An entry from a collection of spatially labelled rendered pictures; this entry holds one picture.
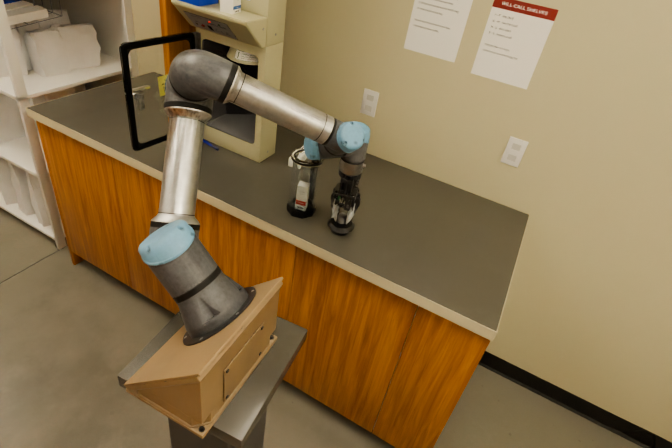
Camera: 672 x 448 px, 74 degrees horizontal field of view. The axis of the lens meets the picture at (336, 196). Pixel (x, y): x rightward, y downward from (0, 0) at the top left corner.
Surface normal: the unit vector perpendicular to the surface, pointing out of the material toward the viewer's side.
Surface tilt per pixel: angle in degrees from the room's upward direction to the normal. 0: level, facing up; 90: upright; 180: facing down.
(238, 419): 0
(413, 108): 90
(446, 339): 90
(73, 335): 0
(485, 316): 1
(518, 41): 90
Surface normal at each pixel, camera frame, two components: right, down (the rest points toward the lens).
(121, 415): 0.14, -0.82
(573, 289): -0.47, 0.44
